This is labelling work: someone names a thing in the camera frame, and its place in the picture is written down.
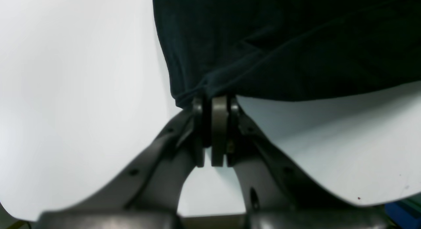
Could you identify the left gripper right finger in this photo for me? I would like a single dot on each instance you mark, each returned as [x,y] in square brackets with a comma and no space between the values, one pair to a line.
[277,193]

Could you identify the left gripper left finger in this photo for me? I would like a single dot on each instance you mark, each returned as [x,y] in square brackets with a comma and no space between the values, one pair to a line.
[146,193]

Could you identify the black printed T-shirt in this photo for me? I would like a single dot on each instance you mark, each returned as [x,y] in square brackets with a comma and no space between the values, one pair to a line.
[287,50]

